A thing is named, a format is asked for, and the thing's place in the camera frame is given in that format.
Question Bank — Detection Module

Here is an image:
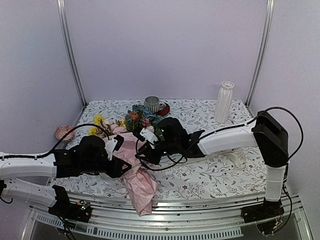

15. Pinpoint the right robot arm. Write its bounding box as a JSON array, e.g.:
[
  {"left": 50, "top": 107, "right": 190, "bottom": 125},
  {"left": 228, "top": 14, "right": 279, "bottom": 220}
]
[{"left": 135, "top": 110, "right": 290, "bottom": 223}]

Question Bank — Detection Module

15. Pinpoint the left metal frame post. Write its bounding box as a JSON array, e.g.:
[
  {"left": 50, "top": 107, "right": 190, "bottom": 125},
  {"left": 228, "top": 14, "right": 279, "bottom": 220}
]
[{"left": 56, "top": 0, "right": 88, "bottom": 108}]

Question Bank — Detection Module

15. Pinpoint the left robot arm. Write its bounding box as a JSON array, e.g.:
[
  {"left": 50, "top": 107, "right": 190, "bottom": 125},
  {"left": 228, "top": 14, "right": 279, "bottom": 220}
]
[{"left": 0, "top": 135, "right": 132, "bottom": 223}]

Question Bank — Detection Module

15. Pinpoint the right metal frame post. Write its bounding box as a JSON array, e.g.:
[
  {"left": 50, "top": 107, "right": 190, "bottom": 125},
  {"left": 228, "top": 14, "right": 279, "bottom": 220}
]
[{"left": 245, "top": 0, "right": 275, "bottom": 109}]

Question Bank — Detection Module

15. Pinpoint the floral tablecloth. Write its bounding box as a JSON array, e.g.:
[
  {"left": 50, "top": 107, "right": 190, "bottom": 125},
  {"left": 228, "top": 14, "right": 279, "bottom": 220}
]
[{"left": 49, "top": 99, "right": 266, "bottom": 201}]

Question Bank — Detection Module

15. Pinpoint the pink paper flower bouquet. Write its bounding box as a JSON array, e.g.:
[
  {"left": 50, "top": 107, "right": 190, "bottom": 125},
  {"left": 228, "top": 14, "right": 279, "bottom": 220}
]
[{"left": 88, "top": 104, "right": 162, "bottom": 217}]

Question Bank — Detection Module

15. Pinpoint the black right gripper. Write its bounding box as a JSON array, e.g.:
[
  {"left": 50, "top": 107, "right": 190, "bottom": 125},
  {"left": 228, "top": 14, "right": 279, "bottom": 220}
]
[{"left": 135, "top": 139, "right": 180, "bottom": 165}]

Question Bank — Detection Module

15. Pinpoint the cream ceramic mug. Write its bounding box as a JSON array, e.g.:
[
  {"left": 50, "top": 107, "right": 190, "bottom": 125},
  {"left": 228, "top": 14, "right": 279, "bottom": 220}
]
[{"left": 224, "top": 148, "right": 246, "bottom": 169}]

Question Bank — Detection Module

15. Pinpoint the red patterned saucer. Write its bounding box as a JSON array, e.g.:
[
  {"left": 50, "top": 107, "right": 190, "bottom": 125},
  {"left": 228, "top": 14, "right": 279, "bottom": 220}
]
[{"left": 156, "top": 102, "right": 170, "bottom": 117}]

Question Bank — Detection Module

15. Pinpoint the pink patterned bowl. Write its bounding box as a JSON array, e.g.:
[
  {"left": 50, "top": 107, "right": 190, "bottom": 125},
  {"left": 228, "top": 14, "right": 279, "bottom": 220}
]
[{"left": 54, "top": 125, "right": 75, "bottom": 143}]

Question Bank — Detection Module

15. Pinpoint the cream printed ribbon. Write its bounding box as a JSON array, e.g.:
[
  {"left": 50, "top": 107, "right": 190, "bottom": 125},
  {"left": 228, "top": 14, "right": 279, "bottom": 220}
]
[{"left": 120, "top": 166, "right": 140, "bottom": 179}]

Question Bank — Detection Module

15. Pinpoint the striped ceramic cup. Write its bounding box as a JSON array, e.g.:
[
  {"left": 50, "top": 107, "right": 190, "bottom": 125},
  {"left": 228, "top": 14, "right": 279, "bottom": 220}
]
[{"left": 143, "top": 96, "right": 160, "bottom": 113}]

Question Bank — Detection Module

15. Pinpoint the aluminium front rail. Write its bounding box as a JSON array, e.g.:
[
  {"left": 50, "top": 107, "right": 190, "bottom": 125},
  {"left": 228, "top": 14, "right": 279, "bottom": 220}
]
[{"left": 21, "top": 193, "right": 316, "bottom": 240}]

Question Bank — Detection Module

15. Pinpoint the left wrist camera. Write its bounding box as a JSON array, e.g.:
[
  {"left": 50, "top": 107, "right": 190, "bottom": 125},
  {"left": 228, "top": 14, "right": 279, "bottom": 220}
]
[{"left": 105, "top": 135, "right": 124, "bottom": 161}]

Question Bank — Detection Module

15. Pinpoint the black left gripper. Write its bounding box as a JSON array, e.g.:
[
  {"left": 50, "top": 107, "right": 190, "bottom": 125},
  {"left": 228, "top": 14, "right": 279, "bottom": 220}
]
[{"left": 81, "top": 156, "right": 132, "bottom": 179}]

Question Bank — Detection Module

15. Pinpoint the white ribbed vase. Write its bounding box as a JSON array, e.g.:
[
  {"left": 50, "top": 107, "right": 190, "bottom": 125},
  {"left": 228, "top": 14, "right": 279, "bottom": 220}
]
[{"left": 214, "top": 81, "right": 235, "bottom": 123}]

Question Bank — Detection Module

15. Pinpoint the metal frame post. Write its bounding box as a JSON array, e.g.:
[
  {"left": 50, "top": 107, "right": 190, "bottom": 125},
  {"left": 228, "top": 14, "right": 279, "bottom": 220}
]
[
  {"left": 245, "top": 0, "right": 275, "bottom": 109},
  {"left": 56, "top": 0, "right": 88, "bottom": 108}
]

